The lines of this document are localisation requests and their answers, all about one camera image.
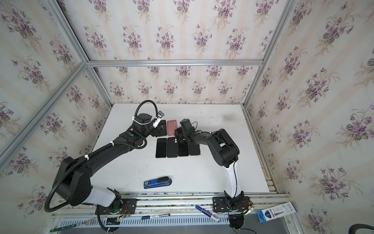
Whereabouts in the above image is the dark phone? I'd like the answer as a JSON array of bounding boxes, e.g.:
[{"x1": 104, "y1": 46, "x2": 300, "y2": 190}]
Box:
[{"x1": 157, "y1": 120, "x2": 167, "y2": 137}]

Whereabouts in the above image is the black phone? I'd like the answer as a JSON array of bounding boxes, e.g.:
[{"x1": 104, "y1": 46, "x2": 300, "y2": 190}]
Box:
[
  {"x1": 155, "y1": 138, "x2": 167, "y2": 159},
  {"x1": 178, "y1": 142, "x2": 189, "y2": 157}
]

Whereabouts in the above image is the black phone case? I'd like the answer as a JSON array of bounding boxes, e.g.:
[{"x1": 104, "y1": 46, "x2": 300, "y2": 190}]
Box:
[
  {"x1": 188, "y1": 143, "x2": 201, "y2": 156},
  {"x1": 167, "y1": 137, "x2": 178, "y2": 158}
]

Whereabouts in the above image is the pink phone case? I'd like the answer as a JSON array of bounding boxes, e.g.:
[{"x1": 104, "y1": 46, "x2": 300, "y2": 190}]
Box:
[{"x1": 167, "y1": 120, "x2": 178, "y2": 136}]

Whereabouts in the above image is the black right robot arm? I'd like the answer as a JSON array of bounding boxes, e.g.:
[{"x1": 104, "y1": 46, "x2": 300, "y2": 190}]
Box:
[{"x1": 174, "y1": 119, "x2": 242, "y2": 203}]

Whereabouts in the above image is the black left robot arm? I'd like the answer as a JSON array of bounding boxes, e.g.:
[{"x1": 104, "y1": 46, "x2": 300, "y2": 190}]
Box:
[{"x1": 45, "y1": 111, "x2": 164, "y2": 211}]

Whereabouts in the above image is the blue black stapler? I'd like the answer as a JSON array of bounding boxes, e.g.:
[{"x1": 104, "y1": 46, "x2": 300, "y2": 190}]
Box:
[{"x1": 143, "y1": 176, "x2": 172, "y2": 189}]

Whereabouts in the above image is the blue marker pen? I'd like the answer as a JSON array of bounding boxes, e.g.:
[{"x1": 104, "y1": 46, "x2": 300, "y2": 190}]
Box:
[{"x1": 195, "y1": 205, "x2": 220, "y2": 222}]

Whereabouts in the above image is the black thin pen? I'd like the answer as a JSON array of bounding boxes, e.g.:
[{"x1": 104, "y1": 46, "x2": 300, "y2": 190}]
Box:
[{"x1": 141, "y1": 214, "x2": 170, "y2": 220}]

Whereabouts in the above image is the black round connector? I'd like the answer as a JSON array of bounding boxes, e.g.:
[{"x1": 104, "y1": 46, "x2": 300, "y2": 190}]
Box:
[{"x1": 228, "y1": 214, "x2": 244, "y2": 230}]

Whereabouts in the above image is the blue white cardboard box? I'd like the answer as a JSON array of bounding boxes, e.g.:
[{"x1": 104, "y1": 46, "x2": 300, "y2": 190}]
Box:
[{"x1": 257, "y1": 202, "x2": 297, "y2": 223}]

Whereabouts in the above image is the green metal ruler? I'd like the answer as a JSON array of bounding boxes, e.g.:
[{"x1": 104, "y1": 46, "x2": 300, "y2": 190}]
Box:
[{"x1": 50, "y1": 224, "x2": 77, "y2": 233}]

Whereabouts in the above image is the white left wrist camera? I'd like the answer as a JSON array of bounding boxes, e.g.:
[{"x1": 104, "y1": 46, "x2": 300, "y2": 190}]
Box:
[{"x1": 153, "y1": 111, "x2": 164, "y2": 128}]

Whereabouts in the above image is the black corrugated cable conduit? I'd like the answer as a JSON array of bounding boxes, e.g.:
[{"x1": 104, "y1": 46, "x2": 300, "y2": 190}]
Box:
[{"x1": 43, "y1": 99, "x2": 159, "y2": 213}]

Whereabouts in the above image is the aluminium rail base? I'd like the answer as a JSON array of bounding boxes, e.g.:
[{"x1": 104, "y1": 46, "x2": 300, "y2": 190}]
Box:
[{"x1": 51, "y1": 193, "x2": 290, "y2": 218}]

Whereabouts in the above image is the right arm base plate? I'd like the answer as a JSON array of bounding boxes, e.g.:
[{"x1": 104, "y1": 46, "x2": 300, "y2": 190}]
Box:
[{"x1": 212, "y1": 197, "x2": 252, "y2": 214}]

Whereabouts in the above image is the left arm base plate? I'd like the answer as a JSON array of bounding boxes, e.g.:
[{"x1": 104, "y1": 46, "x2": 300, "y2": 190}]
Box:
[{"x1": 95, "y1": 199, "x2": 137, "y2": 215}]

